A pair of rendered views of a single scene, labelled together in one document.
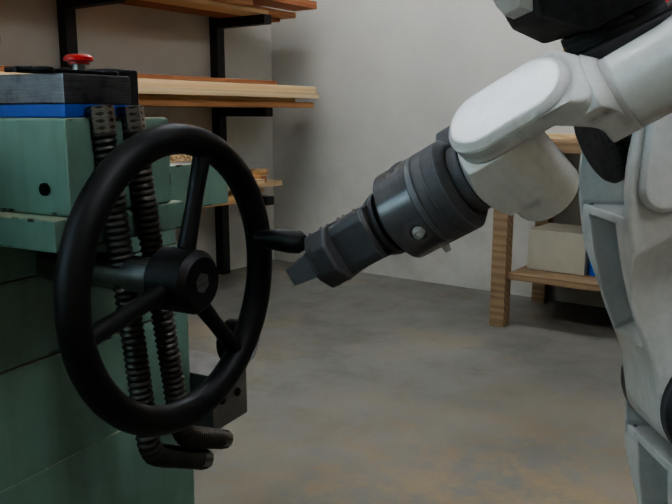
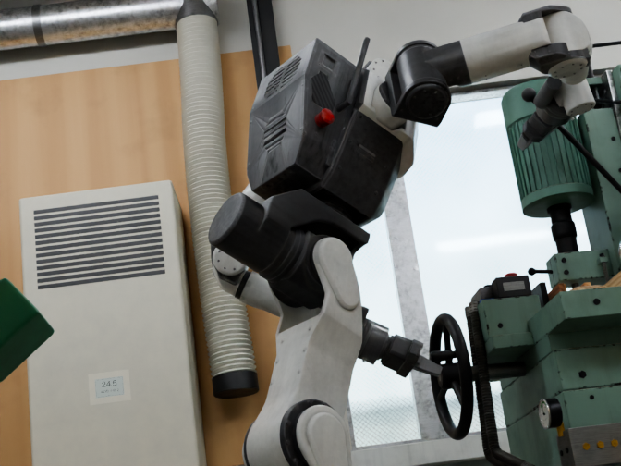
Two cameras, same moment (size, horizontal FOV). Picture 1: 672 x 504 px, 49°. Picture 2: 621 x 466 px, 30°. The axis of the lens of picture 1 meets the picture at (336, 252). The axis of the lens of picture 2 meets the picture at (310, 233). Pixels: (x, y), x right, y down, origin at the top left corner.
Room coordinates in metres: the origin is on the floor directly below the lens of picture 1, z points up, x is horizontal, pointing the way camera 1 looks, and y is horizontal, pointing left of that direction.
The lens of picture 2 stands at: (2.60, -1.66, 0.30)
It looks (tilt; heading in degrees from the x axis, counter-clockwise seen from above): 19 degrees up; 143
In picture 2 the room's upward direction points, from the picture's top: 8 degrees counter-clockwise
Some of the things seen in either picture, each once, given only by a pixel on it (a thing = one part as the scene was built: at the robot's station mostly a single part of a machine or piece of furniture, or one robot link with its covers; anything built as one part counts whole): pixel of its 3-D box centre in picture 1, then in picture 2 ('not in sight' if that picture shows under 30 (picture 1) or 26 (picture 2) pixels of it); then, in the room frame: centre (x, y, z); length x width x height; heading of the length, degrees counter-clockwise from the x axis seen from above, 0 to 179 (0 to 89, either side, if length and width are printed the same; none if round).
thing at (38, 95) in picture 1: (75, 89); (499, 293); (0.77, 0.26, 0.99); 0.13 x 0.11 x 0.06; 152
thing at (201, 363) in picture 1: (197, 387); (592, 447); (1.00, 0.20, 0.58); 0.12 x 0.08 x 0.08; 62
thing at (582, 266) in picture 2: not in sight; (580, 272); (0.85, 0.46, 1.03); 0.14 x 0.07 x 0.09; 62
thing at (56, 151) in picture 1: (74, 161); (505, 324); (0.76, 0.27, 0.91); 0.15 x 0.14 x 0.09; 152
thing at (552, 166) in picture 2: not in sight; (546, 149); (0.84, 0.44, 1.35); 0.18 x 0.18 x 0.31
